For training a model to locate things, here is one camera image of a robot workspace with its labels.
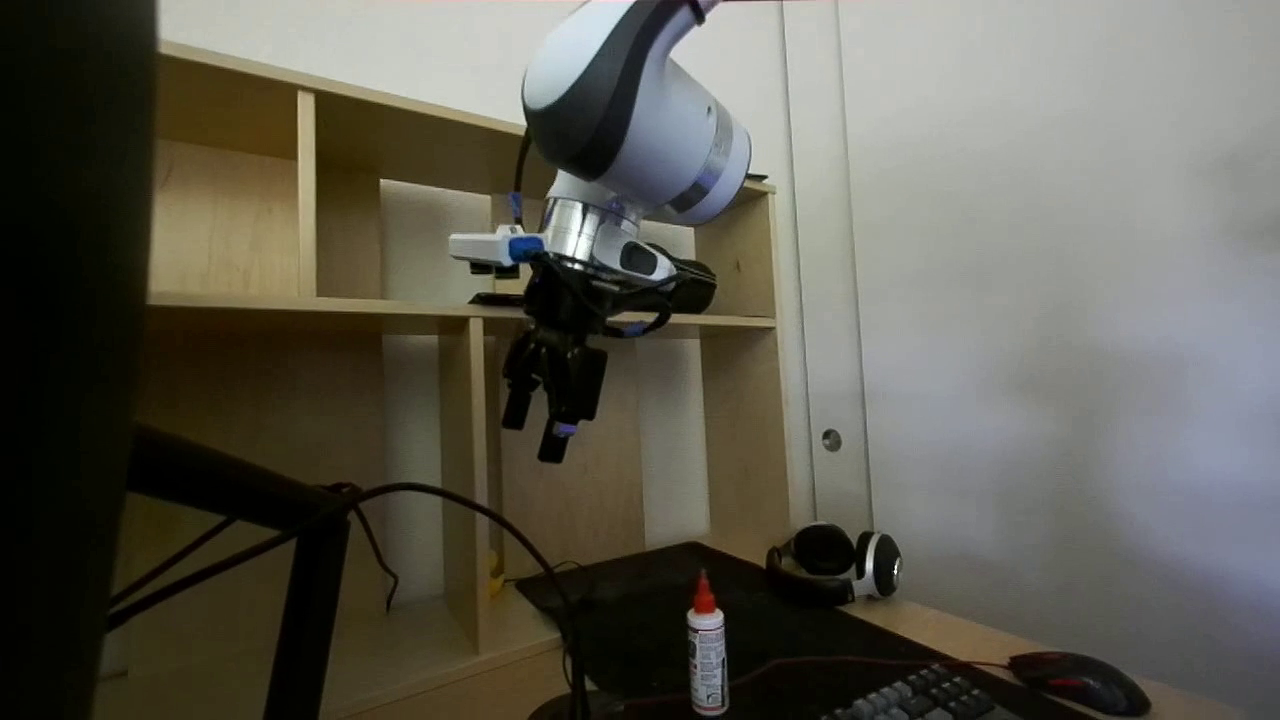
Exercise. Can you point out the grey mechanical keyboard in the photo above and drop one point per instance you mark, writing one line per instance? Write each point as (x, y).
(929, 692)

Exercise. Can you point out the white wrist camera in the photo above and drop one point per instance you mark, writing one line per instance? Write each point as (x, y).
(498, 250)

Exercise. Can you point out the white glue bottle red cap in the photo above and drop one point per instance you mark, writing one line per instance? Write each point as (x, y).
(704, 652)

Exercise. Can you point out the black and red mouse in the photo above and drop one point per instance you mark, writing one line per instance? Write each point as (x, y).
(1081, 682)

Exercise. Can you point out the black monitor with stand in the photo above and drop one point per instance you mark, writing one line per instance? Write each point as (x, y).
(78, 90)

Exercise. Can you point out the black gooseneck desktop microphone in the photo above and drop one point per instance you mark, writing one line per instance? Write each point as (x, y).
(580, 698)

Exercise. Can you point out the black desk mat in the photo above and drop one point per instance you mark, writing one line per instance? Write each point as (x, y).
(785, 660)

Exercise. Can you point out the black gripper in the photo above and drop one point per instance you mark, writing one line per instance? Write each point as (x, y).
(568, 305)

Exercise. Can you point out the light wooden shelf unit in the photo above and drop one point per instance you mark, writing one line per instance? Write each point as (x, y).
(311, 319)

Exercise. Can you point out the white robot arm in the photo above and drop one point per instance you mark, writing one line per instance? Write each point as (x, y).
(631, 132)

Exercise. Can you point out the black and silver headphones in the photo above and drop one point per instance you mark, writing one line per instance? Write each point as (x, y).
(824, 565)

